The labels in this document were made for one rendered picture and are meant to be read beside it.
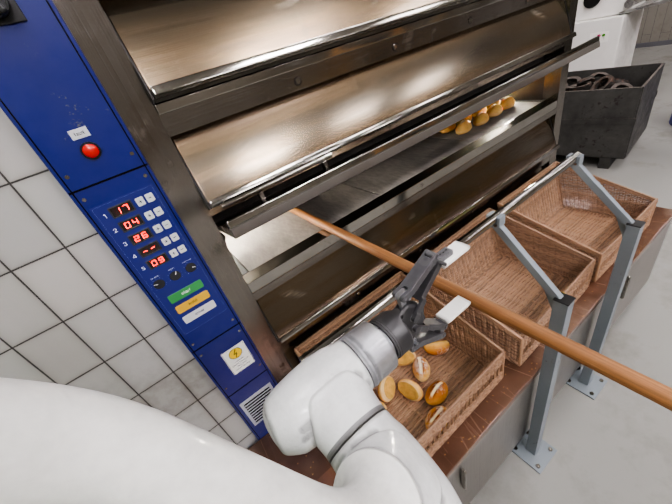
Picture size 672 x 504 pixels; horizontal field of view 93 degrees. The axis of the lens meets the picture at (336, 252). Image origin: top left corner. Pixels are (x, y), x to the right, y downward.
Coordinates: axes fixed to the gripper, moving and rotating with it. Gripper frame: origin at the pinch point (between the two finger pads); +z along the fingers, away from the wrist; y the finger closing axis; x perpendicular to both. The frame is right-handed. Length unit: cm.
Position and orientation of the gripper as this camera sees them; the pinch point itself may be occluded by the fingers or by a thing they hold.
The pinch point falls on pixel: (459, 276)
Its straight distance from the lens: 64.9
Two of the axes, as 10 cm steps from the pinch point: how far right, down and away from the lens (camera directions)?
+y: 2.4, 8.0, 5.5
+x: 5.8, 3.4, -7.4
